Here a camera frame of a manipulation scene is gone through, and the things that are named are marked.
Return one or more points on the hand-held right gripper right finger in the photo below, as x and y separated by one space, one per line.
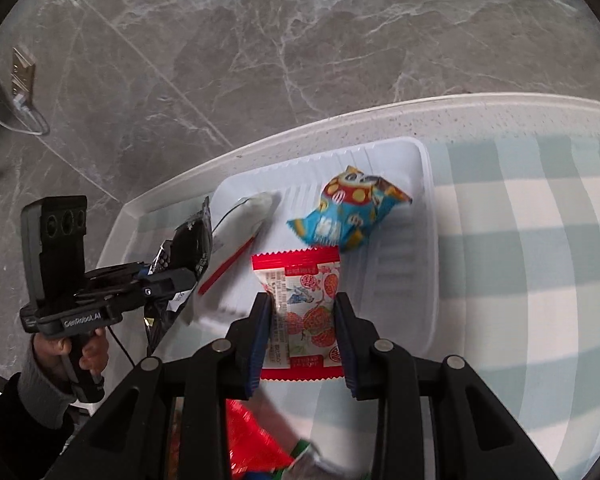
344 340

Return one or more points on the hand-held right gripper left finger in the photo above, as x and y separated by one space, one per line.
261 340

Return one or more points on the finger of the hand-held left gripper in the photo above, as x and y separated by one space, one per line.
115 276
165 285

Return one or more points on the black snack packet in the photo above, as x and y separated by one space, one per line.
187 245

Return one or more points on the red and white fruit-print packet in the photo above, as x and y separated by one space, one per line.
305 300

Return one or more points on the white plastic tray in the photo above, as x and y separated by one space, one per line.
405 200

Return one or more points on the person's left hand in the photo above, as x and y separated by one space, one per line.
92 355

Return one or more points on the white packet with red stripe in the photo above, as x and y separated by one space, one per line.
240 230

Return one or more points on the bright red snack packet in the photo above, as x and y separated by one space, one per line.
252 440

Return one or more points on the green and white packet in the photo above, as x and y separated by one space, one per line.
312 460

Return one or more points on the blue cartoon-print snack packet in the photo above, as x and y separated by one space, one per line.
347 210

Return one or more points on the checked tablecloth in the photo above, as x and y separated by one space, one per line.
505 260

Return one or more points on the brass floor fixture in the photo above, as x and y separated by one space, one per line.
22 72

